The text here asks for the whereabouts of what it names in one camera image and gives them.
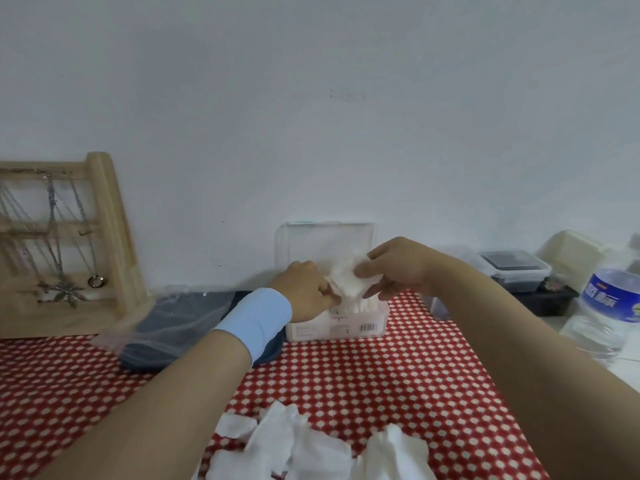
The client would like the person's left hand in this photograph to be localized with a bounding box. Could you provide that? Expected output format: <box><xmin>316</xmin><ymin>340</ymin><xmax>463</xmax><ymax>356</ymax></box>
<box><xmin>269</xmin><ymin>260</ymin><xmax>343</xmax><ymax>323</ymax></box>

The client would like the person's right hand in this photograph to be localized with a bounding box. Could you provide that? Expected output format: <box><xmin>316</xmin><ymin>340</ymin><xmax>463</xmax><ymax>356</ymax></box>
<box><xmin>353</xmin><ymin>237</ymin><xmax>451</xmax><ymax>301</ymax></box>

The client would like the white cloth square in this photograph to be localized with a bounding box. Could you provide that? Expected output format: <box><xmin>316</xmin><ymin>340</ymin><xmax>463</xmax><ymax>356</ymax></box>
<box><xmin>327</xmin><ymin>250</ymin><xmax>383</xmax><ymax>301</ymax></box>

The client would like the clear cotton pad box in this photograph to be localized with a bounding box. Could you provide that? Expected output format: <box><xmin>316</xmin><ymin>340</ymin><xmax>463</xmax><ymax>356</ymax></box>
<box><xmin>275</xmin><ymin>222</ymin><xmax>391</xmax><ymax>343</ymax></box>

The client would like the clear plastic bag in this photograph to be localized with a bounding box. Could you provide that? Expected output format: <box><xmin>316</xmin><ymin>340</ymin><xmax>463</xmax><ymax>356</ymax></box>
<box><xmin>92</xmin><ymin>286</ymin><xmax>239</xmax><ymax>365</ymax></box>

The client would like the pile of white cotton pads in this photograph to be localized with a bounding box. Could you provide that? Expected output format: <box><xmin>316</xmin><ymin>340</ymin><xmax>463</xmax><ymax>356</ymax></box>
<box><xmin>192</xmin><ymin>400</ymin><xmax>431</xmax><ymax>480</ymax></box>

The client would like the person's left forearm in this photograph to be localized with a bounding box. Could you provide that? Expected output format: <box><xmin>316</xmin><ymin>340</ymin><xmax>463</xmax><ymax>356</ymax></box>
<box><xmin>37</xmin><ymin>330</ymin><xmax>253</xmax><ymax>480</ymax></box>

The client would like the person's right forearm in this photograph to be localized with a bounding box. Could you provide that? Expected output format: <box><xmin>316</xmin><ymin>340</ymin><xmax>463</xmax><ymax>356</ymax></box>
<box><xmin>429</xmin><ymin>254</ymin><xmax>640</xmax><ymax>480</ymax></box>

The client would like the black tray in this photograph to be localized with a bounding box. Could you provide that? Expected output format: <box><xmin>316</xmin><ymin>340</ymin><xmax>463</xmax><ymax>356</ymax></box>
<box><xmin>509</xmin><ymin>284</ymin><xmax>580</xmax><ymax>317</ymax></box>

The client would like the clear lidded plastic container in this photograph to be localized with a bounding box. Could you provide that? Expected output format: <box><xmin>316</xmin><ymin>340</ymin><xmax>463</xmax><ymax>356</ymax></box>
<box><xmin>422</xmin><ymin>247</ymin><xmax>481</xmax><ymax>321</ymax></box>

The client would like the light blue wristband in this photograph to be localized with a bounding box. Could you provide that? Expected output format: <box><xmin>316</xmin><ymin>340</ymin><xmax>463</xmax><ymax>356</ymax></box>
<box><xmin>212</xmin><ymin>288</ymin><xmax>293</xmax><ymax>365</ymax></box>

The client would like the dark blue pouch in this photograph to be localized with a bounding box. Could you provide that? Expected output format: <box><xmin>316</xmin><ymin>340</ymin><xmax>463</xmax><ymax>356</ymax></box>
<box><xmin>119</xmin><ymin>291</ymin><xmax>287</xmax><ymax>373</ymax></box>

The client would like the red checkered tablecloth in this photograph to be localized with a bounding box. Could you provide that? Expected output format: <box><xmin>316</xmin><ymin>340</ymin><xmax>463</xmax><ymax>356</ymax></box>
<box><xmin>0</xmin><ymin>289</ymin><xmax>551</xmax><ymax>480</ymax></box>

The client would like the clear container with black contents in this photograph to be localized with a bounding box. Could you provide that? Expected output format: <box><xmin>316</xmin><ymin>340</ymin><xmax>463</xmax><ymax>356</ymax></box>
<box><xmin>477</xmin><ymin>249</ymin><xmax>553</xmax><ymax>293</ymax></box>

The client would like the beige plastic tub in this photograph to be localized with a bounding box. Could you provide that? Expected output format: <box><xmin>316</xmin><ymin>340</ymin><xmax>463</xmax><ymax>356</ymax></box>
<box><xmin>537</xmin><ymin>230</ymin><xmax>606</xmax><ymax>291</ymax></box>

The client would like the clear plastic water bottle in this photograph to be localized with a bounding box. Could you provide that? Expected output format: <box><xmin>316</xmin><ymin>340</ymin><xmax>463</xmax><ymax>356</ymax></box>
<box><xmin>559</xmin><ymin>247</ymin><xmax>640</xmax><ymax>368</ymax></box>

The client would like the wooden jewelry stand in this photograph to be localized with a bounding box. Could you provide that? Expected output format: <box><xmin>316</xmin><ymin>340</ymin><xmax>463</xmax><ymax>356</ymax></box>
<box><xmin>0</xmin><ymin>152</ymin><xmax>149</xmax><ymax>339</ymax></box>

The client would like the ring pendant necklace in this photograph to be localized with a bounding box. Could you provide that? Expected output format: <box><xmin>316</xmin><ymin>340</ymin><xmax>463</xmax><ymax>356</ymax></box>
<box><xmin>67</xmin><ymin>177</ymin><xmax>107</xmax><ymax>289</ymax></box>

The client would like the leaf pendant necklace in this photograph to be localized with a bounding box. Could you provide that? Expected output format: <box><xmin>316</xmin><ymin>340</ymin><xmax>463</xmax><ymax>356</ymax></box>
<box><xmin>45</xmin><ymin>174</ymin><xmax>89</xmax><ymax>309</ymax></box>

